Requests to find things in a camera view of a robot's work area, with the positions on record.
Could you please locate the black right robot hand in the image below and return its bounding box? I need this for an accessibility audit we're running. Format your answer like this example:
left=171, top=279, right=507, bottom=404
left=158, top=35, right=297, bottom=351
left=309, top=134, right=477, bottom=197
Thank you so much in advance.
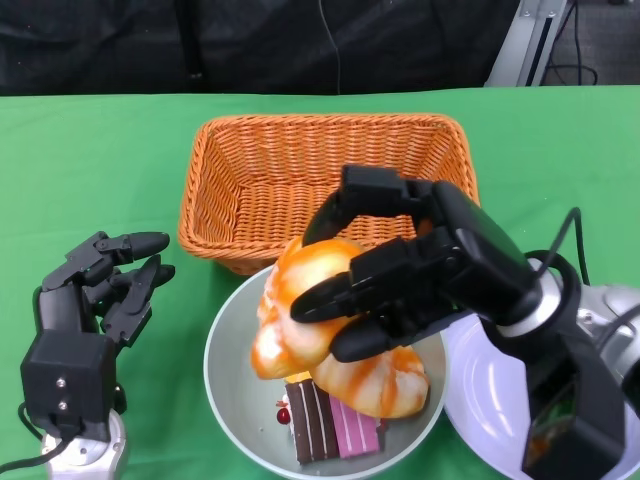
left=289, top=164, right=544, bottom=364

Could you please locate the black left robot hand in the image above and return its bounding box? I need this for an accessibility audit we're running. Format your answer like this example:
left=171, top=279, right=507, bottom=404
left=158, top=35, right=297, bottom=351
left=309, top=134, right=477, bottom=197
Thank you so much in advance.
left=32, top=230, right=177, bottom=350

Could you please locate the pale twisted bread orange glaze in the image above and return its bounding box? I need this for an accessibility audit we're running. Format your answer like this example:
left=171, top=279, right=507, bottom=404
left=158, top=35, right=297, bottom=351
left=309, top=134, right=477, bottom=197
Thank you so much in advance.
left=307, top=344, right=431, bottom=420

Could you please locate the orange ring-shaped bread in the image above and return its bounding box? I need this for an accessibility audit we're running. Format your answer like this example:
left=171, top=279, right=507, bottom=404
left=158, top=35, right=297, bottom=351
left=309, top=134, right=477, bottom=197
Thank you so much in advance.
left=251, top=235, right=369, bottom=382

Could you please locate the grey-green round bowl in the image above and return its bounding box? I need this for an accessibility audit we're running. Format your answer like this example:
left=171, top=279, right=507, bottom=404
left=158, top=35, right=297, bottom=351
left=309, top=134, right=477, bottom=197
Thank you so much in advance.
left=203, top=264, right=449, bottom=476

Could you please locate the brown and pink layered cake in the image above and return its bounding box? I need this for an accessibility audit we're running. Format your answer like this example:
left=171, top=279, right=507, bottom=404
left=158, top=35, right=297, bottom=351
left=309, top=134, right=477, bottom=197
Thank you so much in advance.
left=277, top=378, right=389, bottom=466

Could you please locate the lavender round plate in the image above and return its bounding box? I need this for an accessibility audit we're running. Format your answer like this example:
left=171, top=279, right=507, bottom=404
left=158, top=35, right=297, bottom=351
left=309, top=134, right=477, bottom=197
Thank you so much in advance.
left=442, top=304, right=640, bottom=480

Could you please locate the orange wicker basket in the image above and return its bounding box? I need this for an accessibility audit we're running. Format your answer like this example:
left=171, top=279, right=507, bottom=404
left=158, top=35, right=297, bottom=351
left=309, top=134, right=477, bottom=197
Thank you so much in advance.
left=177, top=113, right=482, bottom=276

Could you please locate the green tablecloth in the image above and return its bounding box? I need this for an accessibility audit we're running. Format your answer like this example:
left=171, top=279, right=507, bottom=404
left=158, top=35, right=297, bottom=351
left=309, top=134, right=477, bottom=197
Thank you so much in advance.
left=0, top=84, right=640, bottom=480

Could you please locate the black backdrop curtain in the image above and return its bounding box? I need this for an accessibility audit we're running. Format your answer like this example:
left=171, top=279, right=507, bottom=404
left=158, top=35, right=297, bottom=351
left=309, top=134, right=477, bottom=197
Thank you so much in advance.
left=0, top=0, right=521, bottom=97

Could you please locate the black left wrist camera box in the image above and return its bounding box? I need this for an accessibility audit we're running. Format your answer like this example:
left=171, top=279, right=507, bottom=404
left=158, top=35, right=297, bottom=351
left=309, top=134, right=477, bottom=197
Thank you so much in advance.
left=19, top=330, right=119, bottom=444

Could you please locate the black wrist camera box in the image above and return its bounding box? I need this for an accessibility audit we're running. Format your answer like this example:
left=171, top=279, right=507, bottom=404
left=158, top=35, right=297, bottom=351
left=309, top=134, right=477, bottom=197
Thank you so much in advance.
left=521, top=369, right=626, bottom=480
left=19, top=330, right=119, bottom=444

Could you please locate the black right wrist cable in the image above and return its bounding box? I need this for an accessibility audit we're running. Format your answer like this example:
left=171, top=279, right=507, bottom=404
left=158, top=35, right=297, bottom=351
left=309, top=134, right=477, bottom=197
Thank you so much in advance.
left=529, top=207, right=591, bottom=290

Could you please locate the black left wrist camera cable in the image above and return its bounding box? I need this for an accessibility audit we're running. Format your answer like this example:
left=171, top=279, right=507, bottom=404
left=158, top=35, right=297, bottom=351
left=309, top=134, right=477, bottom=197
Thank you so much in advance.
left=0, top=398, right=71, bottom=472

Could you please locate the aluminium frame stand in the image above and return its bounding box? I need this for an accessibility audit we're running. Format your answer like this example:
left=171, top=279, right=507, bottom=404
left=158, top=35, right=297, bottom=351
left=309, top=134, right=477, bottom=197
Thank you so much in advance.
left=483, top=0, right=571, bottom=89

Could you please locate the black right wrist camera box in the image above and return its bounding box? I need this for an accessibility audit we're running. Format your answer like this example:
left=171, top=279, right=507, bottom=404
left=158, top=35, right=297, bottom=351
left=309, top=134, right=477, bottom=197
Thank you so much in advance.
left=521, top=369, right=626, bottom=480

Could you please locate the thin black hanging cable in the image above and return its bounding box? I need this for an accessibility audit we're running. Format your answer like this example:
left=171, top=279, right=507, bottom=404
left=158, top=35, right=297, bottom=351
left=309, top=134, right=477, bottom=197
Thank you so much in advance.
left=318, top=0, right=344, bottom=96

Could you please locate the black floor cable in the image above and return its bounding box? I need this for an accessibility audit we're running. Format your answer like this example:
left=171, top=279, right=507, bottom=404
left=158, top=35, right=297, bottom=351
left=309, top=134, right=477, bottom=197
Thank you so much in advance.
left=547, top=0, right=599, bottom=87

